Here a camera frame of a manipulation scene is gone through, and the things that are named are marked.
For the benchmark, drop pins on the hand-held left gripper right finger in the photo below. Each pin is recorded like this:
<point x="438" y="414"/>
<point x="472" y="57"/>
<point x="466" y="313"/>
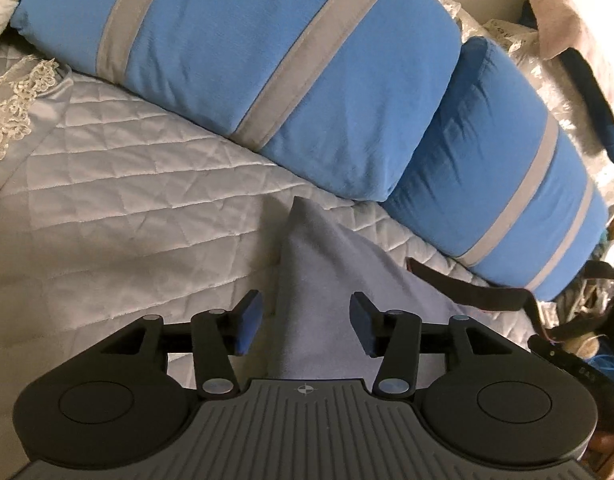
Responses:
<point x="364" y="325"/>

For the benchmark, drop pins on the grey-blue fleece pants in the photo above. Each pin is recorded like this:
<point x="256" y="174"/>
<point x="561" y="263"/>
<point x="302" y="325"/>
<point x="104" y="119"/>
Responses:
<point x="327" y="270"/>

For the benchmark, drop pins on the navy blue cushion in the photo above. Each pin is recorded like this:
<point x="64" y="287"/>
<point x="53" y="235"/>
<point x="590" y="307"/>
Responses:
<point x="607" y="130"/>

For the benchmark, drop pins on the lace-trimmed satin cloth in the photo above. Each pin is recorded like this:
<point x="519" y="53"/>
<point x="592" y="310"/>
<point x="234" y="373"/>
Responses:
<point x="17" y="105"/>

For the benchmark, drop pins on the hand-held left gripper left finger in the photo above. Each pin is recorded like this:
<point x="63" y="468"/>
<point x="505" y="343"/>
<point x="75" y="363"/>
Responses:
<point x="249" y="325"/>

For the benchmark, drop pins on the blue grey-striped pillow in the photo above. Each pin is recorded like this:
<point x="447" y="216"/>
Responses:
<point x="487" y="160"/>
<point x="212" y="60"/>

